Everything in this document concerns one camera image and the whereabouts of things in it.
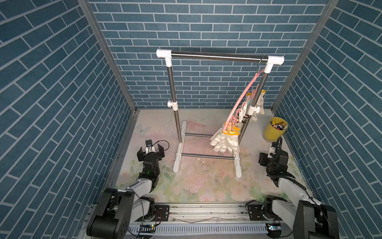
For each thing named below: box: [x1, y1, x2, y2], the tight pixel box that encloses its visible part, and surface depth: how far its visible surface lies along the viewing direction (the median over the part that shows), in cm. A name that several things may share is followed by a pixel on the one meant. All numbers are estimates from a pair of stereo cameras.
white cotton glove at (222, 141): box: [209, 127, 239, 159], surface depth 70 cm
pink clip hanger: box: [222, 55, 266, 134], surface depth 55 cm
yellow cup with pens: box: [263, 117, 289, 141], surface depth 97 cm
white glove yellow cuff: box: [222, 126, 241, 162], surface depth 66 cm
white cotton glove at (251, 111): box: [247, 105, 258, 122], surface depth 68 cm
